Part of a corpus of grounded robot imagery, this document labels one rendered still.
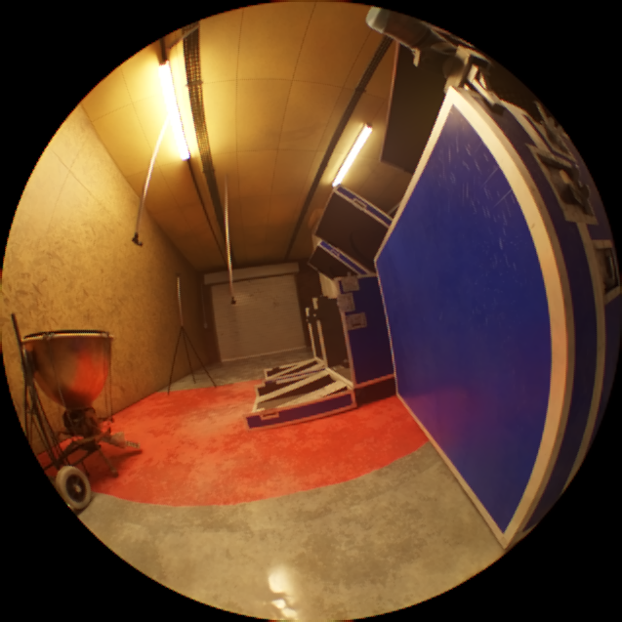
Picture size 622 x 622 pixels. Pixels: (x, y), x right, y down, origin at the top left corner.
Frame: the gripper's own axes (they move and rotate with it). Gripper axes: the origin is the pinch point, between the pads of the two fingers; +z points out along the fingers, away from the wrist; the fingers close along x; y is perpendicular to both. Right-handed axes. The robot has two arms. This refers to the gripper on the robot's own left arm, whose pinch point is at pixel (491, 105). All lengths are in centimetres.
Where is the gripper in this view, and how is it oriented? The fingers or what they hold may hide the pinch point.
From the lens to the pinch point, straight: 46.3
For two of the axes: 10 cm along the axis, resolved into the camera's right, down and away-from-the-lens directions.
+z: 0.0, 10.0, -0.5
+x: 1.4, 0.5, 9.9
